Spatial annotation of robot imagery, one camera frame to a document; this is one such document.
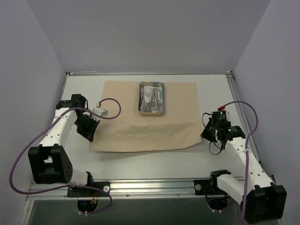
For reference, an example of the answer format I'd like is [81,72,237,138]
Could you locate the beige cloth wrap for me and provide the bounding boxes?
[89,81,204,152]

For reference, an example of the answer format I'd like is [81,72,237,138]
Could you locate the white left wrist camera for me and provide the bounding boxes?
[92,105,108,117]

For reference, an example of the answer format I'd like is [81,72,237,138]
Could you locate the steel surgical scissors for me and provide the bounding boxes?
[140,86,153,113]

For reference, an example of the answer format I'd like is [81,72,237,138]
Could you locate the aluminium rail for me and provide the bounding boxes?
[226,71,268,178]
[66,71,233,76]

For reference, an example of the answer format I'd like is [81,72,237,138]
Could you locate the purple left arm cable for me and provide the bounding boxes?
[8,98,122,214]

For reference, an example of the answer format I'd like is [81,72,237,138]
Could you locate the aluminium front rail frame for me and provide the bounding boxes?
[25,175,280,201]

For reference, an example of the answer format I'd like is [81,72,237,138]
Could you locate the white suture packet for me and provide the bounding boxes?
[142,86,153,103]

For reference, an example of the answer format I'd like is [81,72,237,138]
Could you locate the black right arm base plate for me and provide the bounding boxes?
[194,174,240,198]

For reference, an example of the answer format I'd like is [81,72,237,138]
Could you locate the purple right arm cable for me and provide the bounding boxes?
[220,101,260,225]

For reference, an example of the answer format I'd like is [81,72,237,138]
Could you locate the steel forceps clamp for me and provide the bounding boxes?
[151,88,162,112]

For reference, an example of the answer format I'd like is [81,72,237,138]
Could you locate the stainless steel instrument tray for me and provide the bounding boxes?
[138,81,165,116]

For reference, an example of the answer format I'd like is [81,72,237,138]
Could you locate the green suture packet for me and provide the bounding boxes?
[155,87,163,101]

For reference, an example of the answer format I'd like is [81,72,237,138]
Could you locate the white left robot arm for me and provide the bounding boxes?
[28,94,99,196]

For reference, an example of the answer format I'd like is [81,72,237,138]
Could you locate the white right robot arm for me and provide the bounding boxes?
[201,119,287,225]

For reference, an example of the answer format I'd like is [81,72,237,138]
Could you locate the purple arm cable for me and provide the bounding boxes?
[220,101,260,225]
[8,98,122,214]

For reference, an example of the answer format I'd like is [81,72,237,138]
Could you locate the aluminium right side rail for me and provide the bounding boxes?
[226,71,268,178]

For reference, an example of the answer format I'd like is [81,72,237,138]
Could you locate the aluminium back rail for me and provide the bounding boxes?
[66,71,233,76]

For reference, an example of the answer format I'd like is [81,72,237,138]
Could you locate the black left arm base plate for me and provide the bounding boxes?
[67,181,111,198]

